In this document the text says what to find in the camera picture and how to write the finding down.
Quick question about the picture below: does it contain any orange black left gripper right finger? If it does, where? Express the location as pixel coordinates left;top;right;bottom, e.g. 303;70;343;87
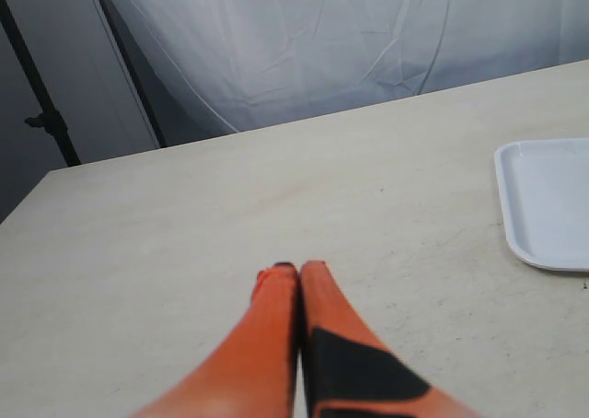
300;261;479;417

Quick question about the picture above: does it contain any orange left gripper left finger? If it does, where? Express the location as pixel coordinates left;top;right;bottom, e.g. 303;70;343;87
133;262;297;417

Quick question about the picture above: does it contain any white rectangular plastic tray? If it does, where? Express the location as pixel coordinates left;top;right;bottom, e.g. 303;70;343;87
493;137;588;273

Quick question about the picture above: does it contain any white backdrop cloth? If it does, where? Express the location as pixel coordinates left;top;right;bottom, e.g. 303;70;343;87
100;0;588;145

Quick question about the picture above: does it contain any black stand pole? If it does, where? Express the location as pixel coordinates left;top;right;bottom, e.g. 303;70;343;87
1;0;81;167

